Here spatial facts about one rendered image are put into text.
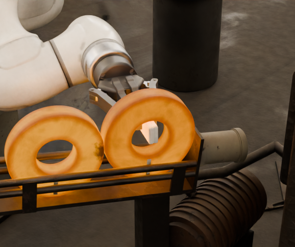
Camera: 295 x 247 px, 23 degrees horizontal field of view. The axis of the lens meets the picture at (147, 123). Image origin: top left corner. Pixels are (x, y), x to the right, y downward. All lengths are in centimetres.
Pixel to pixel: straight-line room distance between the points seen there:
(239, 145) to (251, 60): 175
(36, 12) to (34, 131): 98
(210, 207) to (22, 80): 42
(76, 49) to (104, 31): 7
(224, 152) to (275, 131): 131
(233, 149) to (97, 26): 38
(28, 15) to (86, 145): 96
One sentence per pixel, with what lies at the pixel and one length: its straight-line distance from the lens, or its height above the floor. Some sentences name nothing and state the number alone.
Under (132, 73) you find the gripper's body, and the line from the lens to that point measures 130.
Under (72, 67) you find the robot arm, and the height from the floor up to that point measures 71.
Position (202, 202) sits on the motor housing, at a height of 54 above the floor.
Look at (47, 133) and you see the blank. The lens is 109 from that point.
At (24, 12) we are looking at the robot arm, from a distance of 202.
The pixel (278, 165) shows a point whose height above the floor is 1.
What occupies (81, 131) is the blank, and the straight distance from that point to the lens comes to 110.
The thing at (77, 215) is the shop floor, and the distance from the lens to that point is 212.
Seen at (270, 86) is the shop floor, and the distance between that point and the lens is 278.
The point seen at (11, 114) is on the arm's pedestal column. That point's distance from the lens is 215.
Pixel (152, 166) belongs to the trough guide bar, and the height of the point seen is 68.
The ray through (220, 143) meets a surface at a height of 69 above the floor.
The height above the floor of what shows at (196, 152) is 69.
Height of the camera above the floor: 137
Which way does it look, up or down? 33 degrees down
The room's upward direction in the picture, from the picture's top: straight up
